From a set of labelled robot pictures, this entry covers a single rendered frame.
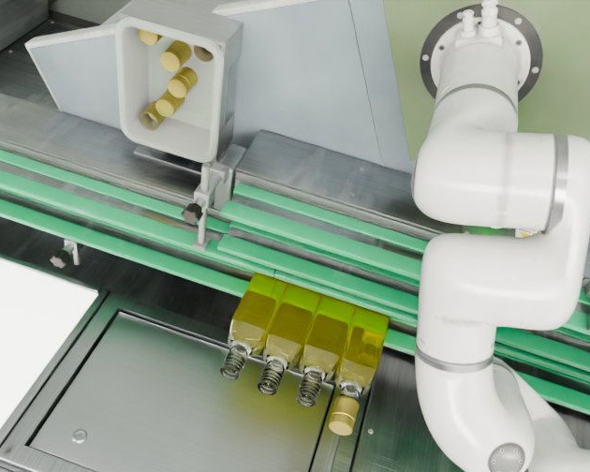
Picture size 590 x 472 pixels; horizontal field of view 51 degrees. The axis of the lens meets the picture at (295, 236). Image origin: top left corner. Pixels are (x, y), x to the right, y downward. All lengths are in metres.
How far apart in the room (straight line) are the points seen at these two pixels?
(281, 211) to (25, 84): 0.98
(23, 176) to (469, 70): 0.77
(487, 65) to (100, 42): 0.67
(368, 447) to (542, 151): 0.63
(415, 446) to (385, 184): 0.44
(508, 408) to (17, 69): 1.50
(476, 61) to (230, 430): 0.65
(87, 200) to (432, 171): 0.66
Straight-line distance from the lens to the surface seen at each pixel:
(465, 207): 0.62
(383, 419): 1.13
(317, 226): 0.96
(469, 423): 0.71
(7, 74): 1.83
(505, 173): 0.61
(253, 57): 1.05
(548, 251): 0.65
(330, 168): 1.04
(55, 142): 1.22
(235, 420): 1.04
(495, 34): 0.84
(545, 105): 0.92
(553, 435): 0.86
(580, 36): 0.89
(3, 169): 1.20
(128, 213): 1.09
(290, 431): 1.04
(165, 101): 1.08
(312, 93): 1.04
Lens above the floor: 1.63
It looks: 46 degrees down
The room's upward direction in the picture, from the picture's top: 156 degrees counter-clockwise
